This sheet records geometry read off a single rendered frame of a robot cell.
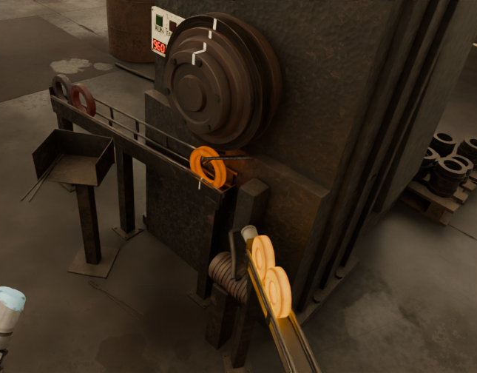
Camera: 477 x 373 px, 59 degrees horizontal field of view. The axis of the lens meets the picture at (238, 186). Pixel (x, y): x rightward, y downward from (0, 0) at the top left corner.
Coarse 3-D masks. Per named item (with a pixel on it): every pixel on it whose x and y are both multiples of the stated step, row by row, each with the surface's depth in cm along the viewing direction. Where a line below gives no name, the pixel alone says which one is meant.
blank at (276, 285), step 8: (272, 272) 128; (280, 272) 126; (272, 280) 129; (280, 280) 124; (272, 288) 132; (280, 288) 122; (288, 288) 123; (272, 296) 132; (280, 296) 122; (288, 296) 122; (272, 304) 130; (280, 304) 123; (288, 304) 123; (280, 312) 123; (288, 312) 124
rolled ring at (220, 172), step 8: (192, 152) 170; (200, 152) 166; (208, 152) 163; (216, 152) 164; (192, 160) 172; (216, 160) 162; (192, 168) 174; (200, 168) 175; (216, 168) 164; (224, 168) 164; (216, 176) 166; (224, 176) 165; (216, 184) 168
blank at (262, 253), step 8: (256, 240) 143; (264, 240) 138; (256, 248) 143; (264, 248) 136; (272, 248) 136; (256, 256) 145; (264, 256) 135; (272, 256) 135; (256, 264) 144; (264, 264) 136; (272, 264) 135; (264, 272) 136; (264, 280) 138
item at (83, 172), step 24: (48, 144) 180; (72, 144) 188; (96, 144) 187; (48, 168) 183; (72, 168) 184; (96, 168) 170; (96, 216) 203; (96, 240) 209; (72, 264) 216; (96, 264) 217
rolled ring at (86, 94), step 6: (78, 84) 212; (72, 90) 217; (78, 90) 213; (84, 90) 210; (72, 96) 220; (78, 96) 221; (84, 96) 211; (90, 96) 211; (72, 102) 222; (78, 102) 222; (90, 102) 211; (78, 108) 221; (90, 108) 212; (90, 114) 215
